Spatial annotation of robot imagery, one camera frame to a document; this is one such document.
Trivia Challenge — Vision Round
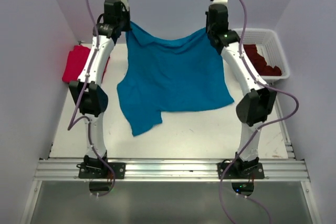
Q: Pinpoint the blue t shirt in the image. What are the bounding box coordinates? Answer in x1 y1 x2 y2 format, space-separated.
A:
117 23 234 136

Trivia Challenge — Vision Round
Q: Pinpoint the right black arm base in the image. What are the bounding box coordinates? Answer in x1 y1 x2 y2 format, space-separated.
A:
216 157 265 197

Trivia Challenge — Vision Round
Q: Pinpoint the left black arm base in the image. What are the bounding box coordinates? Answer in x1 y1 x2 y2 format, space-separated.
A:
76 155 126 197

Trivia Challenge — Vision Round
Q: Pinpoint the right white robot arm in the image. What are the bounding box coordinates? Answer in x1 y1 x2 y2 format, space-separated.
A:
206 3 277 178

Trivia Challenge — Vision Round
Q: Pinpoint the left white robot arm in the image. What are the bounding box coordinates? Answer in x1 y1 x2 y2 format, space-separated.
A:
68 0 131 178

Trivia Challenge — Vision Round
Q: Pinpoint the dark red t shirt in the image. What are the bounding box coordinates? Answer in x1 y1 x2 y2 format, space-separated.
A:
244 44 282 76

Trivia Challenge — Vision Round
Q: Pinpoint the white plastic basket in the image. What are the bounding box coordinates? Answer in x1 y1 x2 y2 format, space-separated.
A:
234 28 290 83

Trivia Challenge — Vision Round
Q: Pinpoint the folded red t shirt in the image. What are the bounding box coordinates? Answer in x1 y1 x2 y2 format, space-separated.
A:
61 45 111 84

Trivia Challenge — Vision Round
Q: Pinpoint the aluminium mounting rail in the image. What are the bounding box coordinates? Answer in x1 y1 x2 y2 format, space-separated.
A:
34 158 310 182

